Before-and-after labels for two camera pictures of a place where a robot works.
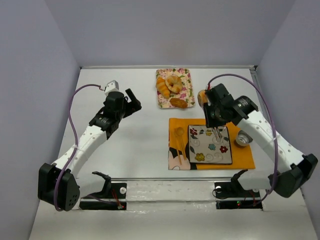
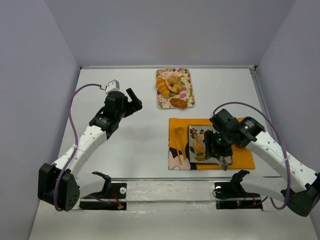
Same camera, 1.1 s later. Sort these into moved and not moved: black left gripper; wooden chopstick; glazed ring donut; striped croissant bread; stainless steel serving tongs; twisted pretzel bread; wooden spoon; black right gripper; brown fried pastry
Moved: black right gripper; glazed ring donut; stainless steel serving tongs
Not moved: black left gripper; wooden chopstick; striped croissant bread; twisted pretzel bread; brown fried pastry; wooden spoon
